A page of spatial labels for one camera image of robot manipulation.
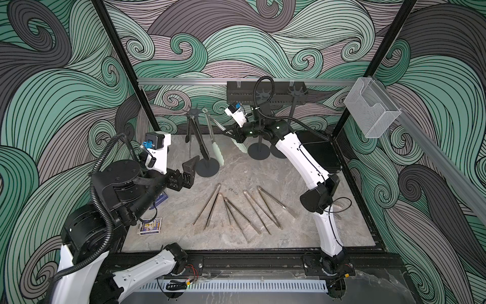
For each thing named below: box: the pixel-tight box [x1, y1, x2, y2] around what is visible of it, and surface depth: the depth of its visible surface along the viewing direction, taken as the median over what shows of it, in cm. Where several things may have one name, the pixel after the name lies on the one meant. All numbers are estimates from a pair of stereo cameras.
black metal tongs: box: [185, 115, 210, 161], surface depth 79 cm
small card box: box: [137, 217, 162, 236], surface depth 83 cm
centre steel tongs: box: [224, 196, 262, 244], surface depth 86 cm
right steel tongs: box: [243, 186, 299, 236], surface depth 91 cm
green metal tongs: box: [201, 107, 249, 167], surface depth 71 cm
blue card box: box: [148, 190, 169, 210], surface depth 94 cm
